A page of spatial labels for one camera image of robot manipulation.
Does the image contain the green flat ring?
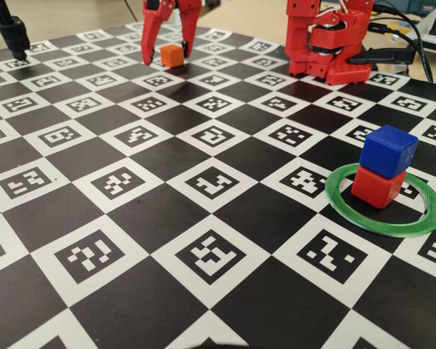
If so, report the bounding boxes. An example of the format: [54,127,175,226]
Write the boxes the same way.
[324,162,436,238]

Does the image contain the cardboard box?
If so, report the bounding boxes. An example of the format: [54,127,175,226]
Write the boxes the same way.
[200,0,222,19]

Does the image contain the thick black cable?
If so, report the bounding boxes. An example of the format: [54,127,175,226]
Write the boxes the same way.
[376,1,434,81]

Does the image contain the teal box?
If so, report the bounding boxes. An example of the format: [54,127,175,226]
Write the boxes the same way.
[408,0,436,15]

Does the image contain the black white marker checkerboard mat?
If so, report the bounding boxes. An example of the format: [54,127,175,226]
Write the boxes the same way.
[0,20,436,349]

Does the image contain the blue cube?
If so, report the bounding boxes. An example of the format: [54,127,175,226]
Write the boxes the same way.
[359,124,419,179]

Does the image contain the red gripper black motor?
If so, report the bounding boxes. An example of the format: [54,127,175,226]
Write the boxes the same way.
[140,0,203,67]

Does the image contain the black tripod leg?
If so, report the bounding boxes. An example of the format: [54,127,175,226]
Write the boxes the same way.
[0,0,32,62]

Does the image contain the black clamp long handle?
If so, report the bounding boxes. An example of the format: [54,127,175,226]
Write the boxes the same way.
[348,47,417,67]

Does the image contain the red cube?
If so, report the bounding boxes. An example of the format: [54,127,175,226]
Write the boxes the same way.
[350,164,408,210]

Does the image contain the orange cube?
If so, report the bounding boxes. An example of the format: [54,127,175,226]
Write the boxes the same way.
[160,44,185,69]

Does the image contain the black plug with wires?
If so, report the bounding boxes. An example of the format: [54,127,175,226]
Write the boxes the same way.
[368,21,403,36]

